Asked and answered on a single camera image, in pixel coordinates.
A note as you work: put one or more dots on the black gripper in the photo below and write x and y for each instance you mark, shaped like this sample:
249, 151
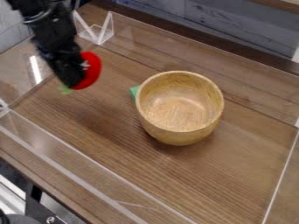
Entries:
53, 37

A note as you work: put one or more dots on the red plush strawberry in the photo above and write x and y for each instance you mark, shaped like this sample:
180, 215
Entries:
92, 69

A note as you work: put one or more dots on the wooden bowl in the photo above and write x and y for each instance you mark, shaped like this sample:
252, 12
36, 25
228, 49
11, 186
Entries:
179, 106

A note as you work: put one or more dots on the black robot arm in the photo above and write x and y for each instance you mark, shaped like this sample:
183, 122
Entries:
17, 5

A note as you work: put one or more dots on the green block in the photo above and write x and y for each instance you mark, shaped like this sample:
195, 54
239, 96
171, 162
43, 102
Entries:
133, 92

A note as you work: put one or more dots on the clear acrylic corner bracket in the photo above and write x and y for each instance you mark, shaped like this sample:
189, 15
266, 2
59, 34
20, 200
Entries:
95, 33

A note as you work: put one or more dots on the black table leg bracket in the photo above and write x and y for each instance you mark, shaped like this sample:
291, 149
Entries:
36, 210

